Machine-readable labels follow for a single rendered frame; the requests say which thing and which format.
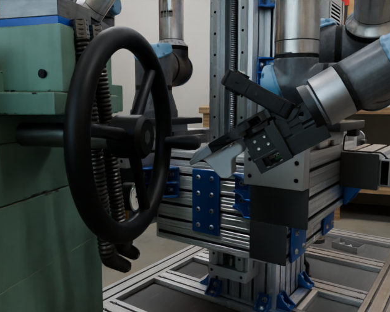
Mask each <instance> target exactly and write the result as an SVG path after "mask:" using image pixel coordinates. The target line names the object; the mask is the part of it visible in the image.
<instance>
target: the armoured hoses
mask: <svg viewBox="0 0 390 312"><path fill-rule="evenodd" d="M69 26H70V27H72V28H73V31H74V37H75V38H74V41H75V43H74V44H75V46H76V47H75V51H76V56H77V57H76V61H77V62H78V60H79V58H80V56H81V54H82V52H83V51H84V50H85V47H86V46H87V45H88V44H89V41H90V42H91V40H92V39H93V38H94V37H95V36H96V35H98V34H99V33H100V32H102V25H89V22H88V20H86V19H71V20H69ZM77 62H76V64H77ZM106 67H107V65H105V67H104V69H103V72H102V74H101V76H100V79H99V82H98V85H97V90H96V93H95V99H94V103H93V111H92V123H109V122H110V121H111V119H112V118H113V116H112V114H113V112H112V111H111V110H112V107H111V105H112V104H111V103H110V102H111V99H110V97H111V95H110V94H109V93H110V91H109V88H110V87H109V86H108V84H109V82H108V78H107V75H108V74H107V73H106V72H107V69H106ZM98 120H99V121H98ZM91 153H92V165H93V173H94V177H95V182H96V185H97V189H98V193H99V195H100V199H101V200H102V203H103V206H104V207H105V209H106V211H107V212H108V213H109V215H110V216H111V218H112V219H114V220H115V221H117V222H120V223H122V222H125V221H126V218H125V217H126V215H125V210H124V209H125V208H124V203H123V202H124V200H123V195H122V194H123V192H122V184H121V180H120V179H121V177H120V172H119V171H120V169H119V168H118V167H119V164H118V163H119V161H118V158H115V157H114V156H113V155H112V154H111V152H110V151H109V150H108V149H91ZM103 160H104V161H103ZM104 172H105V173H106V174H105V173H104ZM105 177H106V178H105ZM106 180H107V182H106ZM106 184H107V186H106ZM107 188H108V190H106V189H107ZM107 193H108V194H107ZM108 196H109V198H107V197H108ZM108 201H109V202H108ZM109 204H110V205H109ZM110 212H111V213H110ZM97 241H98V242H97V244H98V249H99V250H98V252H99V256H100V260H101V261H102V263H103V264H104V265H105V266H106V267H109V268H111V269H114V270H116V271H120V272H122V273H127V272H129V271H130V270H131V266H132V265H131V262H129V261H128V260H127V259H125V258H124V257H127V258H129V259H132V260H136V259H138V258H139V256H140V250H139V249H137V248H136V247H135V246H134V245H132V244H130V242H128V243H124V244H115V247H114V244H112V243H108V242H106V241H103V240H101V239H99V237H97ZM115 248H116V250H117V252H118V253H119V254H120V255H122V256H124V257H122V256H120V255H118V254H116V252H115Z"/></svg>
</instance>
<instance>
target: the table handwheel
mask: <svg viewBox="0 0 390 312"><path fill-rule="evenodd" d="M120 49H127V50H129V51H130V52H131V53H132V54H133V55H134V56H135V57H136V58H137V59H138V61H139V62H140V64H141V66H142V68H143V70H144V76H143V78H142V82H141V86H140V89H139V93H138V95H137V98H136V102H135V104H134V107H133V109H132V113H131V115H115V116H114V117H113V118H112V119H111V121H110V122H109V123H92V111H93V103H94V99H95V93H96V90H97V85H98V82H99V79H100V76H101V74H102V72H103V69H104V67H105V65H106V64H107V62H108V60H109V59H110V58H111V56H112V55H113V54H114V53H115V52H116V51H118V50H120ZM150 91H151V94H152V100H153V104H154V113H155V155H154V164H153V168H152V174H151V177H150V181H149V185H148V188H147V189H146V185H145V179H144V172H143V167H142V160H141V159H145V158H146V157H147V156H148V154H150V152H151V151H152V147H153V144H154V129H153V126H152V123H151V122H150V120H149V119H148V117H146V116H145V115H144V112H145V107H146V104H147V99H148V96H149V93H150ZM171 136H172V120H171V106H170V97H169V93H168V87H167V82H166V79H165V75H164V72H163V69H162V66H161V64H160V61H159V59H158V57H157V55H156V53H155V51H154V49H153V48H152V46H151V45H150V43H149V42H148V41H147V40H146V39H145V37H143V36H142V35H141V34H140V33H139V32H137V31H136V30H134V29H132V28H129V27H125V26H115V27H110V28H108V29H105V30H103V31H102V32H100V33H99V34H98V35H96V36H95V37H94V38H93V39H92V40H91V42H90V43H89V44H88V45H87V46H86V47H85V50H84V51H83V52H82V54H81V56H80V58H79V60H78V62H77V64H76V67H75V69H74V72H73V75H72V78H71V82H70V85H69V90H68V93H67V99H66V107H65V112H64V122H63V123H20V124H19V125H18V127H17V129H16V132H15V137H16V139H17V142H18V143H19V144H20V145H21V146H25V147H63V149H64V163H65V167H66V174H67V180H68V184H69V188H70V191H71V195H72V198H73V200H74V203H75V205H76V208H77V210H78V213H79V215H80V216H81V218H82V220H83V221H84V223H85V224H86V226H87V227H88V228H89V229H90V231H91V232H92V233H94V234H95V235H96V236H97V237H99V239H101V240H103V241H106V242H108V243H112V244H124V243H128V242H130V241H132V240H135V239H136V238H137V237H139V236H140V235H141V234H142V233H144V231H145V230H146V229H147V227H148V226H149V225H150V223H151V222H152V220H153V219H154V217H155V214H156V213H157V211H158V208H159V206H160V203H161V201H162V198H163V195H164V192H165V188H166V185H167V179H168V174H169V169H170V160H171V147H166V146H165V138H166V137H171ZM91 149H108V150H109V151H110V152H111V154H112V155H113V156H114V157H115V158H128V159H129V163H130V166H131V171H132V176H133V179H134V184H135V188H136V194H137V201H138V205H139V208H138V210H137V211H136V213H135V214H134V215H133V216H132V217H131V218H130V219H129V220H127V221H125V222H122V223H120V222H117V221H115V220H114V219H112V218H111V216H110V215H109V213H108V212H107V211H106V209H105V207H104V206H103V203H102V200H101V199H100V195H99V193H98V189H97V185H96V182H95V177H94V173H93V165H92V153H91Z"/></svg>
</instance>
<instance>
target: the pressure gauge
mask: <svg viewBox="0 0 390 312"><path fill-rule="evenodd" d="M122 192H123V194H122V195H123V200H124V202H123V203H124V208H125V209H124V210H125V215H126V217H125V218H126V219H128V218H129V211H134V212H136V211H137V210H138V208H139V205H138V201H137V198H136V196H137V194H136V188H135V184H134V183H133V182H125V183H123V184H122Z"/></svg>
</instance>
